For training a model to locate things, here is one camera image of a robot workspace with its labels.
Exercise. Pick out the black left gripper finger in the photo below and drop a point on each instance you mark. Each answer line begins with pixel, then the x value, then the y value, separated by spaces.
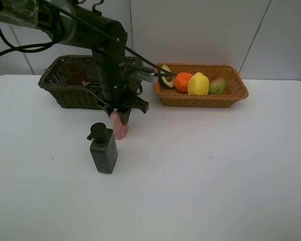
pixel 124 114
pixel 108 110

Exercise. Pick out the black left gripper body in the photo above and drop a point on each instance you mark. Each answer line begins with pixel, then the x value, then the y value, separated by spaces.
pixel 116 88

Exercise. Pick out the pink squeeze bottle white cap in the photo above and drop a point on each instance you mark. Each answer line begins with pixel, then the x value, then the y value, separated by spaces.
pixel 120 130

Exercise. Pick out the dark green pump bottle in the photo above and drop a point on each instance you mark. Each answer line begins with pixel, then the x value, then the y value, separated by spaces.
pixel 103 148

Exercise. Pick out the translucent pink plastic cup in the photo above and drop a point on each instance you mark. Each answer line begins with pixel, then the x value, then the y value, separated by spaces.
pixel 73 73

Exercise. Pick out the halved avocado with pit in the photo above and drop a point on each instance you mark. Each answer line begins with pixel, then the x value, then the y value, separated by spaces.
pixel 167 81

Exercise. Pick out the orange fruit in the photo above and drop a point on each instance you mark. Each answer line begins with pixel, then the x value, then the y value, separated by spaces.
pixel 182 81

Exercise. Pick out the yellow lemon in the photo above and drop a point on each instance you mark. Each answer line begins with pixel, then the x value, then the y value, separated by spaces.
pixel 198 84

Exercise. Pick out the green red mango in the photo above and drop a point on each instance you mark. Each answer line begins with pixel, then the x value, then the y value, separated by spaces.
pixel 217 85

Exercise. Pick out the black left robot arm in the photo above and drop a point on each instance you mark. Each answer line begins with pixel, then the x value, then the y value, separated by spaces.
pixel 67 23

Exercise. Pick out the dark brown wicker basket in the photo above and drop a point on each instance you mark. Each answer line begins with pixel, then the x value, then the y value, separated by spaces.
pixel 68 96

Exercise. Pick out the orange wicker basket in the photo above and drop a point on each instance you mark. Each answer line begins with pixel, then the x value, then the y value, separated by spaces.
pixel 235 88

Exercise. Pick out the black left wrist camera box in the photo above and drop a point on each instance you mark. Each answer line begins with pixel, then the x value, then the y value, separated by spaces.
pixel 138 72

